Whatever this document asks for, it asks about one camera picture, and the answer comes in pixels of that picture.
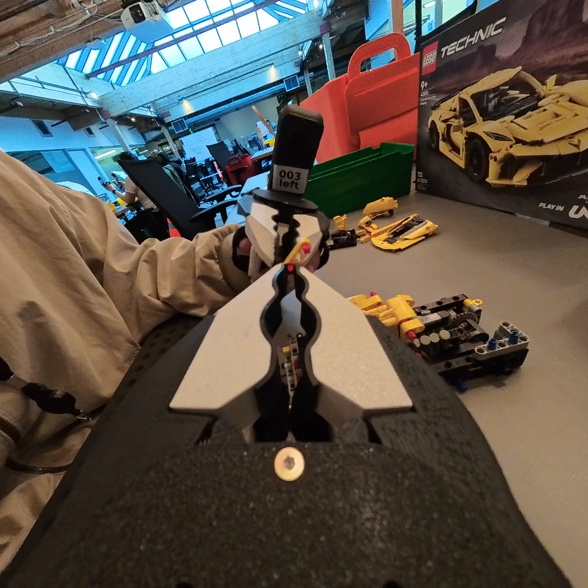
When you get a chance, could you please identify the grey desk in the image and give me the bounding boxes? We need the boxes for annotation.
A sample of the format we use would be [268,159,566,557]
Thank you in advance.
[220,172,588,588]

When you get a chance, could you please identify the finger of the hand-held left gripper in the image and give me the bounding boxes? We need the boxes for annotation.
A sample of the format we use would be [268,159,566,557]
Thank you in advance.
[246,202,279,281]
[292,213,325,265]

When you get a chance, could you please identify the person's left forearm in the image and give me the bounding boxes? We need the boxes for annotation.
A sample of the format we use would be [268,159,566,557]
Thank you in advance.
[133,223,251,320]

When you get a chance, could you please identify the white ceiling projector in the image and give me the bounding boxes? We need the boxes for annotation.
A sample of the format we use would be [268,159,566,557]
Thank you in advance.
[120,0,165,29]

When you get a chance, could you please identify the dark toy car box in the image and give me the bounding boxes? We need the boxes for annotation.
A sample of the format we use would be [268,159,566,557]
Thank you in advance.
[413,0,588,230]

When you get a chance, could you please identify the long yellow brick door assembly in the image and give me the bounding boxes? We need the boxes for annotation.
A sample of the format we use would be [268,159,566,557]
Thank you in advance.
[358,213,439,251]

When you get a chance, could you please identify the black red brick piece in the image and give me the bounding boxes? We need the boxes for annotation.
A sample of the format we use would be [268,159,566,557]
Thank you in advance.
[328,228,359,251]

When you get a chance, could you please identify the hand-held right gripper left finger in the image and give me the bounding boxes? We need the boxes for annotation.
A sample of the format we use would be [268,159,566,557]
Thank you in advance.
[168,266,285,443]

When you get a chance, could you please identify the black lanyard strap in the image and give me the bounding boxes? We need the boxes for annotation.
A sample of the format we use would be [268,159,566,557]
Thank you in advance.
[0,358,106,474]

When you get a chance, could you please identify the red Lego storage case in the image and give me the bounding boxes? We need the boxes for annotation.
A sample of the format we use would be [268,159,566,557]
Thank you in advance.
[299,32,421,165]

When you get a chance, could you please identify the person's beige jacket torso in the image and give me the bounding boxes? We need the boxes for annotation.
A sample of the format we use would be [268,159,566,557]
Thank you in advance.
[0,149,217,570]

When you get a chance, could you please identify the black office chair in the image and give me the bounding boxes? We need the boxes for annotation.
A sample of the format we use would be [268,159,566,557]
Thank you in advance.
[117,154,242,240]

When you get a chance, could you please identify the green plastic bin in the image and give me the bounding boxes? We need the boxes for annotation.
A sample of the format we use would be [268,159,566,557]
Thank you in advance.
[303,141,416,219]

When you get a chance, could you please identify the white wall board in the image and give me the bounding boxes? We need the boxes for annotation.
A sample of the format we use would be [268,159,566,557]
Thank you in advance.
[181,128,217,159]

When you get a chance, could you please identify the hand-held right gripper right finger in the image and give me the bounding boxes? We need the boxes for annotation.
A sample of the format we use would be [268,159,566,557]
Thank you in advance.
[296,267,415,441]

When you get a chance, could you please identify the short yellow brick fender assembly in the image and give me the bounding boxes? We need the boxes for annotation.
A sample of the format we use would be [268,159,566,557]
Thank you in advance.
[363,197,398,218]

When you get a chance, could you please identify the black perforated chair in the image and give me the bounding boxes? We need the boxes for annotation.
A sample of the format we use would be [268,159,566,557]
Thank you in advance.
[133,314,217,382]

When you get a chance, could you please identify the yellow black brick subassembly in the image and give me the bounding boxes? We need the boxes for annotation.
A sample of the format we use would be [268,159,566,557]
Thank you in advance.
[349,293,426,341]

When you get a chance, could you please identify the yellow beam with red pins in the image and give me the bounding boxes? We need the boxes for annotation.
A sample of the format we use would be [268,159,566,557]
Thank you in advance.
[278,236,315,412]

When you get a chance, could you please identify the black brick car chassis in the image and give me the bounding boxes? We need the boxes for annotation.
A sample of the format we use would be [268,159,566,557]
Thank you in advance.
[349,293,531,392]

